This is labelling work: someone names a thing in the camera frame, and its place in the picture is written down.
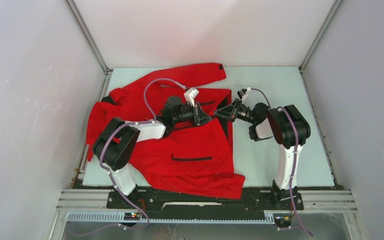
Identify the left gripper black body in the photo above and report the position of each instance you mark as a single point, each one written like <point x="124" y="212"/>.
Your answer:
<point x="186" y="114"/>

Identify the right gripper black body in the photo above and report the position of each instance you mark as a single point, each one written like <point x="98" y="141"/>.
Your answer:
<point x="241" y="112"/>

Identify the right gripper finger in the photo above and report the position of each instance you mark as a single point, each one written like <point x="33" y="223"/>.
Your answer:
<point x="225" y="114"/>
<point x="233" y="107"/>

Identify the red zip jacket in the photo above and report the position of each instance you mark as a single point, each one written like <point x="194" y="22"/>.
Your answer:
<point x="195" y="160"/>

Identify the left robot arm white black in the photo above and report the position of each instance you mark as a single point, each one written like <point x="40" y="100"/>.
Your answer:
<point x="115" y="145"/>

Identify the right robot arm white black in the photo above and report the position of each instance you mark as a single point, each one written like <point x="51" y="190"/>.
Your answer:
<point x="287" y="126"/>

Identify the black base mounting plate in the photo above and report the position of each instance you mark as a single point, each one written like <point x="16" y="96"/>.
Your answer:
<point x="253" y="204"/>

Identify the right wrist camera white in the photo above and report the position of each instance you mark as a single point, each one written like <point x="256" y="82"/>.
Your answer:
<point x="243" y="93"/>

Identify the grey cable duct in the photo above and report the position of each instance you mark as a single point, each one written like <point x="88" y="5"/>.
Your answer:
<point x="129" y="217"/>

